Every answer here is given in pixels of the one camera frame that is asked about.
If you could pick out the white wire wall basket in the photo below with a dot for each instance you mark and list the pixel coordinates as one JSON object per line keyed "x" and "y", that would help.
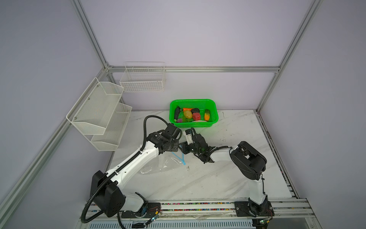
{"x": 141, "y": 77}

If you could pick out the black toy avocado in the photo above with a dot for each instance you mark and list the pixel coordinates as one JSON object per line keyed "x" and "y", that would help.
{"x": 195, "y": 110}

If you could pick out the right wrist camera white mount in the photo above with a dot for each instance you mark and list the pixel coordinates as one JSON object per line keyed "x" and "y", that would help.
{"x": 189, "y": 136}

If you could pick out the dark toy eggplant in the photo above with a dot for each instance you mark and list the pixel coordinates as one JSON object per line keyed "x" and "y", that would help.
{"x": 176, "y": 113}

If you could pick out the yellow toy potato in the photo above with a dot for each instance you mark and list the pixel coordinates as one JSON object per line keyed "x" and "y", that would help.
{"x": 188, "y": 114}

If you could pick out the green plastic basket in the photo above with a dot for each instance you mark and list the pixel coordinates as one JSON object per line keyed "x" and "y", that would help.
{"x": 201, "y": 104}

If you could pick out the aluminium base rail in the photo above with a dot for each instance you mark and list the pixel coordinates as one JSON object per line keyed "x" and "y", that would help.
{"x": 220, "y": 214}

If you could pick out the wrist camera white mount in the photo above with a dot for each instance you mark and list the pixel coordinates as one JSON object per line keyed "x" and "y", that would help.
{"x": 189, "y": 136}
{"x": 173, "y": 130}

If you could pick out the orange yellow toy corn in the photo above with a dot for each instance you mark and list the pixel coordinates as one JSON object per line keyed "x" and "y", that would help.
{"x": 207, "y": 115}

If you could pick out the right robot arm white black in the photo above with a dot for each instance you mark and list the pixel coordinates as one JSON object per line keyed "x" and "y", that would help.
{"x": 250, "y": 162}

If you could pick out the clear zip top bag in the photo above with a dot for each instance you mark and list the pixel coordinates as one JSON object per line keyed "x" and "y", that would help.
{"x": 165, "y": 162}

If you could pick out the white toy radish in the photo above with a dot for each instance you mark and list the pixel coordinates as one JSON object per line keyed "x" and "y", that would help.
{"x": 199, "y": 121}

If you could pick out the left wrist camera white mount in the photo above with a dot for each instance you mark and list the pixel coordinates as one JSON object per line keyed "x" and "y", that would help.
{"x": 173, "y": 130}

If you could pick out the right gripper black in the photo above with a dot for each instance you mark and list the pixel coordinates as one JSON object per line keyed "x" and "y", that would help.
{"x": 185, "y": 147}

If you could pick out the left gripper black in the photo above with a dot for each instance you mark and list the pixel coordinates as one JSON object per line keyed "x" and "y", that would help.
{"x": 175, "y": 148}

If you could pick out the white mesh two-tier shelf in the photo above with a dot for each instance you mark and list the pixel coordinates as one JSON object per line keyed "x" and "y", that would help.
{"x": 100, "y": 115}

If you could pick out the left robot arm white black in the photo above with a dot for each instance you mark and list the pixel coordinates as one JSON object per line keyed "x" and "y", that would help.
{"x": 107, "y": 188}

